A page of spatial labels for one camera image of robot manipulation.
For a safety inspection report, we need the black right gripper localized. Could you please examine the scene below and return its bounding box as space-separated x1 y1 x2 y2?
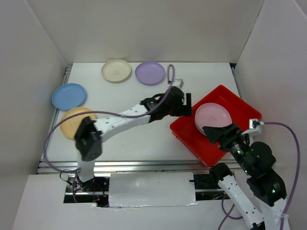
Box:
201 120 253 173

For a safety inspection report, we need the pink plate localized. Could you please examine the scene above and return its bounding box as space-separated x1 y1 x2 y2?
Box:
194 103 232 135

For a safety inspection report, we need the purple plate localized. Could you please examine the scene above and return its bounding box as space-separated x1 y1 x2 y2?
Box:
135 61 165 85

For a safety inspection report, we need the orange plate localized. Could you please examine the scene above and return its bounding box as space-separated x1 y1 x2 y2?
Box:
59 107 96 140

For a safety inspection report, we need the blue plate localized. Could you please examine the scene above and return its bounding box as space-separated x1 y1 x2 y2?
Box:
51 83 86 110

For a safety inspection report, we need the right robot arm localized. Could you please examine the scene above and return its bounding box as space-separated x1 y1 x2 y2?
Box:
202 124 290 230

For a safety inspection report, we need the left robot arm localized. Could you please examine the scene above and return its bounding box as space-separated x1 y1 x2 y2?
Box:
74 86 192 191

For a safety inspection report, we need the red plastic bin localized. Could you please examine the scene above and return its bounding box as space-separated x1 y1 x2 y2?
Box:
170 85 262 166

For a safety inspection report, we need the white tape patch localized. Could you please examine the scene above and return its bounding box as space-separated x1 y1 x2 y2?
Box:
108 172 197 207

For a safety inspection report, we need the cream plate at back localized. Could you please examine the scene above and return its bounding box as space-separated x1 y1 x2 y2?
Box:
101 59 131 83

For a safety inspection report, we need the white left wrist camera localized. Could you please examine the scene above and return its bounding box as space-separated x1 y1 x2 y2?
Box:
172 79 184 89

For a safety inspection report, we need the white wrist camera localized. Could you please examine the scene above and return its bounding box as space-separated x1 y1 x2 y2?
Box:
241 118 264 136
172 79 184 89

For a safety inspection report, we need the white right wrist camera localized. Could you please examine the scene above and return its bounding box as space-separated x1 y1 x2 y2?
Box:
241 118 264 136

